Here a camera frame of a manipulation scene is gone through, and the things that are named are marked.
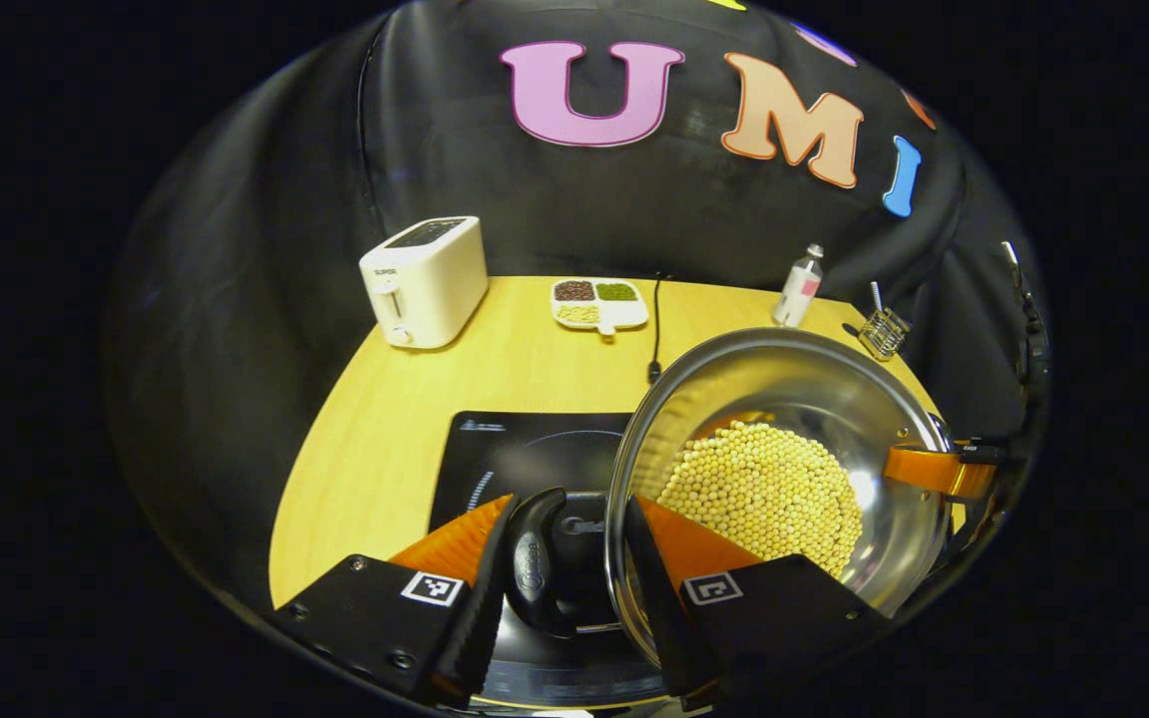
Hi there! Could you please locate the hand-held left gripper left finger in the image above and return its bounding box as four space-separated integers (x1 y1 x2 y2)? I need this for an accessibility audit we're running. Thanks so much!
270 492 521 709

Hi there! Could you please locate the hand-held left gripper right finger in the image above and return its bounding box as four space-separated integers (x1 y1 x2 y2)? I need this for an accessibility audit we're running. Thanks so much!
624 496 895 711

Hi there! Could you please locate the pile of soybeans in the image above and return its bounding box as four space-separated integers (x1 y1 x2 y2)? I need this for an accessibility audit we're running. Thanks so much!
656 421 865 579

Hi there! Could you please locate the black induction cooktop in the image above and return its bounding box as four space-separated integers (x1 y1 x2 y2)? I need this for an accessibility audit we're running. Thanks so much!
428 411 675 707

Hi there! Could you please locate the stainless steel pot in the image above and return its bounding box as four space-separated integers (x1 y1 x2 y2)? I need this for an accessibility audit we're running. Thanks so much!
505 327 959 669

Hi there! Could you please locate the clear bottle with pink label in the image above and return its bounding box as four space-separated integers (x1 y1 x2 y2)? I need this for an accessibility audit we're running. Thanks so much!
772 244 825 328

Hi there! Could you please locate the white divided dish of beans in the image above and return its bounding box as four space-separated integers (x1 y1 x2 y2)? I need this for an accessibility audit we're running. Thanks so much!
551 278 650 337

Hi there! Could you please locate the white toaster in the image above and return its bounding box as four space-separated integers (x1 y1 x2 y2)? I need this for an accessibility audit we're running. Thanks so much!
359 216 489 350

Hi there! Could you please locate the black backdrop cloth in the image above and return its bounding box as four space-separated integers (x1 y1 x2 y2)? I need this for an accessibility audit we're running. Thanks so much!
106 0 1049 599

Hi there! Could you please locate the black power cable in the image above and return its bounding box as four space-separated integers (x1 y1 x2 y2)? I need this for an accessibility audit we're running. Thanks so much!
647 271 670 385

